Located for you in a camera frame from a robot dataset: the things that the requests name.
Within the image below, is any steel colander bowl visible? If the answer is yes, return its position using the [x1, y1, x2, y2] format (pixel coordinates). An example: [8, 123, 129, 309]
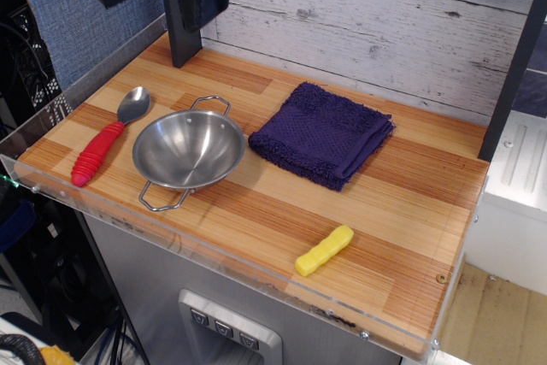
[132, 95, 246, 212]

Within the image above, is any clear acrylic guard rail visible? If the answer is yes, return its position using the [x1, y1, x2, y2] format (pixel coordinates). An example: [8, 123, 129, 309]
[1, 36, 485, 364]

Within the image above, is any stainless steel cabinet front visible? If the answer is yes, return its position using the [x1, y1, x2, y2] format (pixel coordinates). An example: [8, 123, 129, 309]
[86, 217, 401, 364]

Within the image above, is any silver dispenser button panel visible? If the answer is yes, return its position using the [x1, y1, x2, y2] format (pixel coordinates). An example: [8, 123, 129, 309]
[178, 289, 283, 364]

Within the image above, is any dark grey right post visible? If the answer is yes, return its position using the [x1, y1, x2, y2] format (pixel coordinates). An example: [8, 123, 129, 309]
[478, 0, 546, 162]

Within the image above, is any purple folded towel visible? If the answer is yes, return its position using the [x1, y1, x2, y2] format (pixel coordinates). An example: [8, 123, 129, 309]
[248, 82, 395, 191]

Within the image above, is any white appliance side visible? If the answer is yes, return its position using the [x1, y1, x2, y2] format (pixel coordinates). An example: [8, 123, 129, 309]
[464, 111, 546, 294]

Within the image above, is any red handled metal spoon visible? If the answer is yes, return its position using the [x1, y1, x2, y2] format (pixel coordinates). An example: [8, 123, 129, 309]
[71, 86, 151, 187]

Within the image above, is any yellow toy squash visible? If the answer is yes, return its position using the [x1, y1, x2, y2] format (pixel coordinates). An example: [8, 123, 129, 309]
[295, 225, 354, 277]

